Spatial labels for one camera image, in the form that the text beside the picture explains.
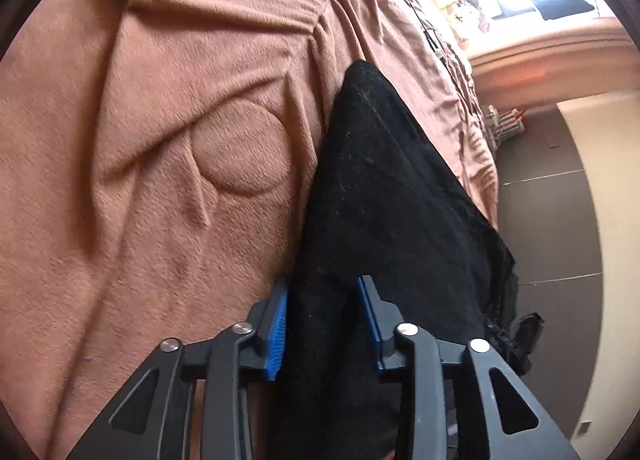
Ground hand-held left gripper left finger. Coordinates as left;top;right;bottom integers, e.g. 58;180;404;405
65;273;291;460

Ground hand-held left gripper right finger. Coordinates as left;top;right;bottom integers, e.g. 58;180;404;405
356;275;583;460

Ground black pants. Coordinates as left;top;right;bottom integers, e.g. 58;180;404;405
265;59;518;460

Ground brown blanket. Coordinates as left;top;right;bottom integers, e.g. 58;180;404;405
0;0;501;460

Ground pink curtain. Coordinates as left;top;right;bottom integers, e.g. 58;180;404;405
467;15;640;108

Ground black charging cable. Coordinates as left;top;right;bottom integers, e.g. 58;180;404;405
395;0;451;71

